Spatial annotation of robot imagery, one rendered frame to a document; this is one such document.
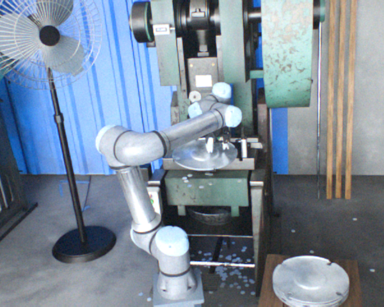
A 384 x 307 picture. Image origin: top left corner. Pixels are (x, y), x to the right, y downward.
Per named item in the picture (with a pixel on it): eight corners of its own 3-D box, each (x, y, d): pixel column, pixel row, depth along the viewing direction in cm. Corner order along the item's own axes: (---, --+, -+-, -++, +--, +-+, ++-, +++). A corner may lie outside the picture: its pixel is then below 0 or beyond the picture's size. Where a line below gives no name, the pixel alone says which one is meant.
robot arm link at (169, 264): (171, 279, 172) (168, 246, 167) (150, 263, 182) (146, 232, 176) (197, 263, 179) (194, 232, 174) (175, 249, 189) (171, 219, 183)
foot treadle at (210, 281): (217, 299, 226) (217, 290, 224) (196, 297, 228) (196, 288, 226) (232, 231, 279) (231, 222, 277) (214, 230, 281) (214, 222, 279)
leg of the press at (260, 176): (278, 306, 235) (274, 131, 200) (255, 304, 237) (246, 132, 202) (281, 210, 318) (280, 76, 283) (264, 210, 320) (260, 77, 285)
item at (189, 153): (166, 145, 225) (166, 143, 224) (225, 135, 231) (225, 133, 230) (181, 175, 200) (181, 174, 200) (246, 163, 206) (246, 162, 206)
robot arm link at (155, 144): (130, 145, 147) (242, 99, 174) (112, 137, 155) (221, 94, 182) (137, 179, 152) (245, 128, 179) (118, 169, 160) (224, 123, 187)
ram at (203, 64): (221, 119, 223) (216, 55, 211) (189, 120, 226) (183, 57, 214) (225, 108, 238) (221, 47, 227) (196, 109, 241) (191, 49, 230)
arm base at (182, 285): (198, 297, 177) (196, 274, 173) (157, 302, 176) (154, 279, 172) (195, 272, 191) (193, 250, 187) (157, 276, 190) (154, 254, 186)
